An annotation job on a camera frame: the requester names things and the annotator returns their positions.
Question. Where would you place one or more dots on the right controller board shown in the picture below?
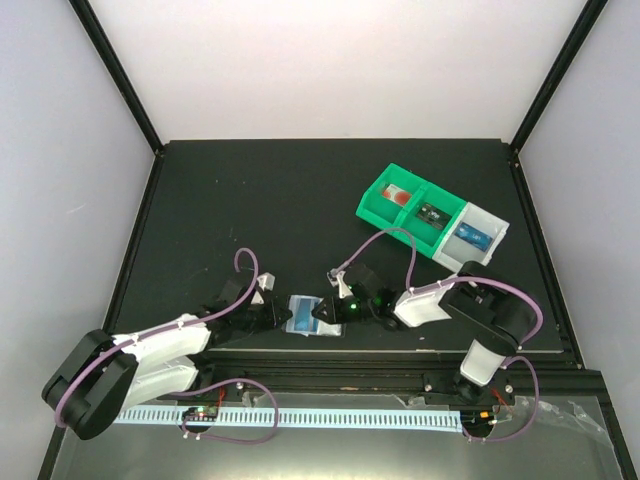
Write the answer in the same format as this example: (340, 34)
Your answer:
(482, 418)

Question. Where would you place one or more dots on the dark card in bin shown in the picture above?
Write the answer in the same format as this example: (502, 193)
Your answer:
(433, 216)

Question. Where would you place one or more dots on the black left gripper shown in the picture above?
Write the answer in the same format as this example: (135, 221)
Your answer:
(273, 321)

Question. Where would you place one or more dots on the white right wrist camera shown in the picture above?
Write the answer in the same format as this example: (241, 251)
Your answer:
(336, 279)

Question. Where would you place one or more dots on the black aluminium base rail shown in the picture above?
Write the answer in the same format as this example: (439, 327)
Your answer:
(405, 373)

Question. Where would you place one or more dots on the red card in bin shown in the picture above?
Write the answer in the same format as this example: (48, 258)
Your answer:
(396, 195)

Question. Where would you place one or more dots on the white slotted cable duct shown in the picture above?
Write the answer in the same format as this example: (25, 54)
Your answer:
(413, 420)

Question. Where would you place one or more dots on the white plastic bin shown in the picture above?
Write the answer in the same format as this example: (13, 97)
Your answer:
(454, 252)

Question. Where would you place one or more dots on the controller board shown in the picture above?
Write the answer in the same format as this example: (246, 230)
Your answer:
(200, 414)
(482, 418)

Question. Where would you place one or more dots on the black corner frame post right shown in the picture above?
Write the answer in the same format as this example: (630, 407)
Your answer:
(572, 45)

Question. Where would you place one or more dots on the black corner frame post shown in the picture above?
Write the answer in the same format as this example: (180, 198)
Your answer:
(572, 45)
(105, 50)

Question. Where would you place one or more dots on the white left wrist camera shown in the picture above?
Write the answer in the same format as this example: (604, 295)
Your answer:
(264, 287)

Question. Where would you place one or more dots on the black corner frame post left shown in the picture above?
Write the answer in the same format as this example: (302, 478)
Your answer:
(105, 50)

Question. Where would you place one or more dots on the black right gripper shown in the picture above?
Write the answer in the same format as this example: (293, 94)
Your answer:
(334, 313)

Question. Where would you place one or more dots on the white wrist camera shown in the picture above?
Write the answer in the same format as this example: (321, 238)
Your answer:
(264, 287)
(336, 279)

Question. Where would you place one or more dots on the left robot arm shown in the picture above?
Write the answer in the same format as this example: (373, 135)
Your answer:
(105, 375)

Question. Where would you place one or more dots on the left controller board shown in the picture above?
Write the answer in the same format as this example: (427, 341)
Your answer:
(200, 414)

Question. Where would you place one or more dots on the blue card in white bin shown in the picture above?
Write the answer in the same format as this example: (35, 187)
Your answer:
(473, 236)

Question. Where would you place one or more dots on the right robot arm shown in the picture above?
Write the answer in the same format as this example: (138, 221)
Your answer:
(501, 318)

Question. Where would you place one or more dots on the green plastic bin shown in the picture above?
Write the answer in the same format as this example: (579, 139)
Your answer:
(427, 239)
(380, 212)

